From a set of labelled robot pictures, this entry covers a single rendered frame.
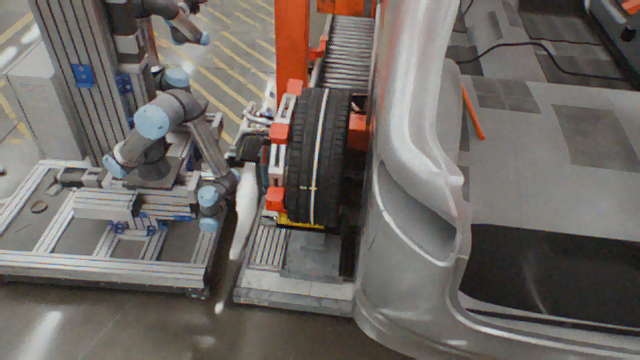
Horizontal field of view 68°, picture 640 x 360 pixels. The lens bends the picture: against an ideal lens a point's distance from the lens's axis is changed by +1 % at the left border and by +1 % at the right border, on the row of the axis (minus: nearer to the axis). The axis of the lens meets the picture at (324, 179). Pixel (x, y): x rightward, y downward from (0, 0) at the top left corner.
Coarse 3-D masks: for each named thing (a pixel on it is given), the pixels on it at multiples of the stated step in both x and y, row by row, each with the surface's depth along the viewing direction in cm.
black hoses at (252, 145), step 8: (248, 136) 206; (256, 136) 205; (248, 144) 204; (256, 144) 203; (264, 144) 214; (248, 152) 204; (256, 152) 203; (240, 160) 205; (248, 160) 204; (256, 160) 204
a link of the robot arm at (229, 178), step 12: (180, 96) 170; (192, 96) 176; (192, 108) 174; (192, 120) 176; (204, 120) 181; (192, 132) 180; (204, 132) 181; (204, 144) 183; (216, 144) 186; (204, 156) 186; (216, 156) 186; (216, 168) 188; (228, 168) 192; (216, 180) 193; (228, 180) 192; (240, 180) 198; (228, 192) 192
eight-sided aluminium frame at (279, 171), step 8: (288, 96) 216; (296, 96) 217; (280, 104) 211; (288, 104) 218; (296, 104) 221; (280, 112) 206; (288, 112) 207; (280, 120) 202; (288, 120) 202; (272, 144) 201; (272, 152) 201; (272, 160) 201; (280, 160) 201; (272, 168) 200; (280, 168) 200; (272, 176) 202; (280, 176) 201; (272, 184) 205; (280, 184) 205
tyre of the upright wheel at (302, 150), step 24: (312, 96) 207; (336, 96) 208; (312, 120) 197; (336, 120) 198; (312, 144) 195; (336, 144) 194; (288, 168) 196; (312, 168) 195; (336, 168) 194; (288, 192) 200; (336, 192) 197; (288, 216) 213; (336, 216) 207
